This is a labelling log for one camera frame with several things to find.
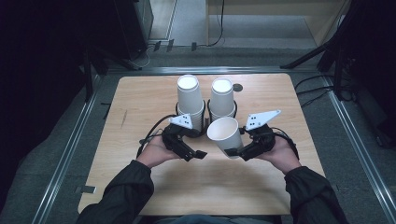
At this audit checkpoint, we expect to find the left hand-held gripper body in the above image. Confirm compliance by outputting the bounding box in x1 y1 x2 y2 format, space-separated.
162 113 193 148

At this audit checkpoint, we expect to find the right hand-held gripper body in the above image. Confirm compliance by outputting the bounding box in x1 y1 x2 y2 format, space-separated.
245 109 282 153

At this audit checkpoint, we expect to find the single white paper cup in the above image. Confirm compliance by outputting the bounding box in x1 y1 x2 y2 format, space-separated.
206 117 245 160

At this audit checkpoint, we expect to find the black cup holder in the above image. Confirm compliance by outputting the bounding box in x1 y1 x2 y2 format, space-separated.
175 99 238 138

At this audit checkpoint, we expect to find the stack of white paper cups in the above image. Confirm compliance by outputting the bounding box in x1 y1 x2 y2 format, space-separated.
177 74 206 132
208 77 236 123

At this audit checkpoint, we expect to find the person's left hand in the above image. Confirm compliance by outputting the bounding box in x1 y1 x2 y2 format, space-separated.
135 134 181 170

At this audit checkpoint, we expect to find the person's right hand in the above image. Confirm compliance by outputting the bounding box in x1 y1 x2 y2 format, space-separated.
255 135 303 175

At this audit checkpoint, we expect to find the person's blue-grey clothing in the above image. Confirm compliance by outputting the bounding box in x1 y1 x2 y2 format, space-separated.
148 214 281 224

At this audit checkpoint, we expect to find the black metal stand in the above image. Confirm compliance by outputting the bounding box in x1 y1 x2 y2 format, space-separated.
82 46 143 102
279 0 359 101

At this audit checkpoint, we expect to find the grey tape piece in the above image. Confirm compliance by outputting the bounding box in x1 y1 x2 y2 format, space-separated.
74 185 97 194

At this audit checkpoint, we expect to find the dark cabinet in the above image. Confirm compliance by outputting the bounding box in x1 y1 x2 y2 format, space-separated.
113 0 154 60

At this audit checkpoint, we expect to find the light wooden furniture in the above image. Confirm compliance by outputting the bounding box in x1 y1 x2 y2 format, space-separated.
205 0 353 47

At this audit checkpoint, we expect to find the dark curtain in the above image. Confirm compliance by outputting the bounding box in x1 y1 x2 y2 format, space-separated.
0 0 92 200

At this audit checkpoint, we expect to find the left hand-held gripper cable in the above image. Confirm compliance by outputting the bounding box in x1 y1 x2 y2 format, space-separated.
136 114 177 160

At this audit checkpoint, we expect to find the hand-held gripper cable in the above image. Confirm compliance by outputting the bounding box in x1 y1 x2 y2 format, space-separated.
136 114 177 160
270 126 301 161

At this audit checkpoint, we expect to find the right hand-held gripper cable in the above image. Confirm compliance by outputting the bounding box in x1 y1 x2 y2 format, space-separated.
270 126 301 161

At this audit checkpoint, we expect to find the black floor cable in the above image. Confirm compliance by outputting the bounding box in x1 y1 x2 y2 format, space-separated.
295 87 334 96
294 74 334 91
300 91 331 108

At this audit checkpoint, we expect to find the white floor cable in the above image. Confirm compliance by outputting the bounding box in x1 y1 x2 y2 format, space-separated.
130 43 152 69

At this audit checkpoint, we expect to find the metal floor rail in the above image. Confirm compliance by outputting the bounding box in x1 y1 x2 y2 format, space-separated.
321 76 396 224
31 74 106 224

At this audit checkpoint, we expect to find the thin black hanging cable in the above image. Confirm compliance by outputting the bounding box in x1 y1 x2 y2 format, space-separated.
205 0 226 49

